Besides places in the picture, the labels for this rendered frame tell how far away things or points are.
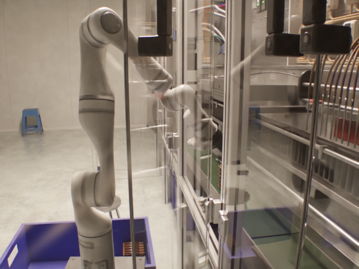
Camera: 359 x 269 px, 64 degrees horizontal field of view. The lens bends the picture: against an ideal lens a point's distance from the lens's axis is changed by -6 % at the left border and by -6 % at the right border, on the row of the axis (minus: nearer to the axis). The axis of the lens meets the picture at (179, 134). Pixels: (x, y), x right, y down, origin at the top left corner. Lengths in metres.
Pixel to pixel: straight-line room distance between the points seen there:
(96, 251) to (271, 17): 0.69
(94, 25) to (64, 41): 5.34
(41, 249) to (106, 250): 0.83
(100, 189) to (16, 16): 5.81
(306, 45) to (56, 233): 1.45
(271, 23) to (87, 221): 0.64
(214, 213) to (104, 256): 0.31
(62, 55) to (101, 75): 5.33
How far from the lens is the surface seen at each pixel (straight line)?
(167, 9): 0.40
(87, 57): 0.84
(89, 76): 0.80
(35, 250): 1.66
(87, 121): 0.77
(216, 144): 1.04
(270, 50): 0.37
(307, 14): 0.30
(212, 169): 1.44
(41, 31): 6.26
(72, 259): 1.06
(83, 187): 0.77
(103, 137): 0.76
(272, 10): 0.37
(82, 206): 0.81
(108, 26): 0.81
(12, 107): 6.47
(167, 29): 0.40
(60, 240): 1.61
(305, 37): 0.30
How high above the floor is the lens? 1.14
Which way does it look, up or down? 12 degrees down
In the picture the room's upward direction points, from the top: straight up
